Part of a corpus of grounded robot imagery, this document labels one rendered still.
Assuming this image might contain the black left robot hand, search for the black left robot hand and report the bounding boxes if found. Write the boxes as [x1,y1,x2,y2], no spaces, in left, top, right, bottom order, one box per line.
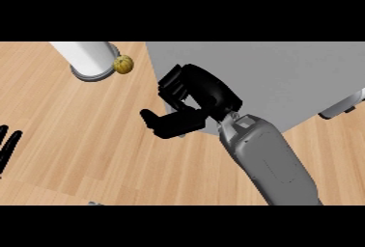
[0,124,23,179]

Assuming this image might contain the white door handle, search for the white door handle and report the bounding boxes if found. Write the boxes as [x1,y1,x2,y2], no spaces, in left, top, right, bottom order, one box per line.
[317,90,365,121]

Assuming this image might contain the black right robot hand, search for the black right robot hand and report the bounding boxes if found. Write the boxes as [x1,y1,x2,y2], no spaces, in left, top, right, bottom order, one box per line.
[138,63,243,140]

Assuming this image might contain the white bottled water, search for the white bottled water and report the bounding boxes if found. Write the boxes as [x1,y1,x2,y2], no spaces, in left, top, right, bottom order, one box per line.
[48,41,122,82]

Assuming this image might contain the yellow round fruit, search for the yellow round fruit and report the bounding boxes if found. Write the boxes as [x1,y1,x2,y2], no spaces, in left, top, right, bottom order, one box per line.
[110,54,135,75]

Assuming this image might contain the grey flat cabinet door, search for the grey flat cabinet door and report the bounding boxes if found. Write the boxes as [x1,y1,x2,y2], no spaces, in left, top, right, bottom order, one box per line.
[143,41,365,136]

